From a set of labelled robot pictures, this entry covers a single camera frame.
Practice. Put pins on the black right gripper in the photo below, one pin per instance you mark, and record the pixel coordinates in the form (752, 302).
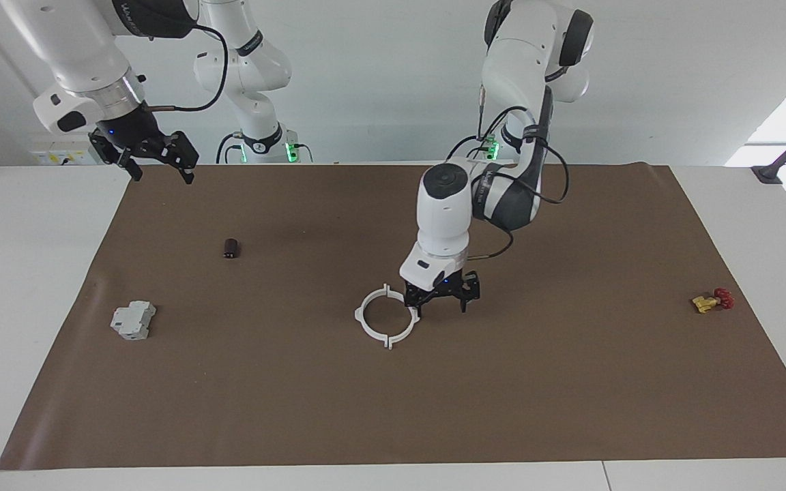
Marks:
(130, 129)

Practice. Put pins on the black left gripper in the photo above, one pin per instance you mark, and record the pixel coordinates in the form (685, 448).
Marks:
(444, 286)

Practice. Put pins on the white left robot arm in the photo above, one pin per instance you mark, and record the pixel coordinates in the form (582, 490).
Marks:
(444, 218)

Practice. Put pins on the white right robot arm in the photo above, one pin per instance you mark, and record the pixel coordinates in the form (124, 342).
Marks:
(79, 41)

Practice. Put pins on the brown table mat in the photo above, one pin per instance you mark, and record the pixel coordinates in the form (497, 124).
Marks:
(434, 395)

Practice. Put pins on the small dark brown cylinder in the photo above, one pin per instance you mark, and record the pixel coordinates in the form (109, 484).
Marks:
(231, 249)

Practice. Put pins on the white grey circuit breaker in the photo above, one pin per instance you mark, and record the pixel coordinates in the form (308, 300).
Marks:
(132, 320)

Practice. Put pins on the white wall socket box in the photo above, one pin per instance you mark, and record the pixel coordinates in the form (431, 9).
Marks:
(59, 153)

